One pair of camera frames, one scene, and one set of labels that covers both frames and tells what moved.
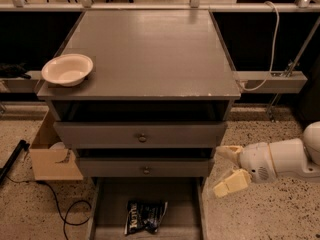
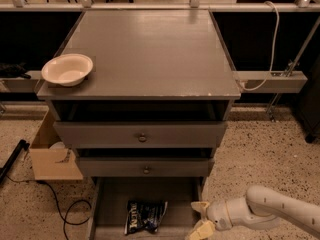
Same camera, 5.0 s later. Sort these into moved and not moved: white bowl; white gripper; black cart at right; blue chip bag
Moved: white gripper
Not moved: blue chip bag; white bowl; black cart at right
